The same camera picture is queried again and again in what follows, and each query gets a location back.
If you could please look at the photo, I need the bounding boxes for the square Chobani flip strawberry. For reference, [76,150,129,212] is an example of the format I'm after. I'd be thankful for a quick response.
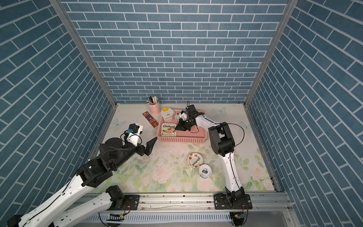
[160,123,177,137]

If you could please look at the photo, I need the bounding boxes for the pink plastic basket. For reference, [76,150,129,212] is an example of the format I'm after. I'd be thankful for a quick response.
[157,116,208,143]

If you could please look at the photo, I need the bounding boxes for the white yellow yogurt cup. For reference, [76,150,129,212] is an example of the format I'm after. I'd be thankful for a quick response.
[161,107,174,123]

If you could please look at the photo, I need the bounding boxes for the round Chobani yogurt strawberry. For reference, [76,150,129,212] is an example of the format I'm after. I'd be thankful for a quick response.
[187,153,203,168]

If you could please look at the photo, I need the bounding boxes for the small blue white yogurt cup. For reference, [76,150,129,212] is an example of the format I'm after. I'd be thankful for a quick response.
[199,164,212,179]

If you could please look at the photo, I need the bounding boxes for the round Chobani yogurt dark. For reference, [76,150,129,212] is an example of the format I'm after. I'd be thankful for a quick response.
[175,113,184,122]

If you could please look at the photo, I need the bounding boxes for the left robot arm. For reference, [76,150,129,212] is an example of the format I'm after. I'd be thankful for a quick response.
[7,138,157,227]

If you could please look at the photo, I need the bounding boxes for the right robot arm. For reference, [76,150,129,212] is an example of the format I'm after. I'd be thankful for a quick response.
[175,104,252,209]

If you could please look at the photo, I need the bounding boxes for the red pencil box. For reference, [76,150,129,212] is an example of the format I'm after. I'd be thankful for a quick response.
[142,111,158,129]

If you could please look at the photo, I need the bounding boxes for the pink pen cup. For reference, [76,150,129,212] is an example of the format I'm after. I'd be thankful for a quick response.
[148,102,161,114]

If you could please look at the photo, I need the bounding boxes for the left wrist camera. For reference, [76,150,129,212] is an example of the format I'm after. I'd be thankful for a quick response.
[124,123,143,146]

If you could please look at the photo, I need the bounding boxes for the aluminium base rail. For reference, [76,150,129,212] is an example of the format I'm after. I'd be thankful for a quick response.
[82,192,293,214]

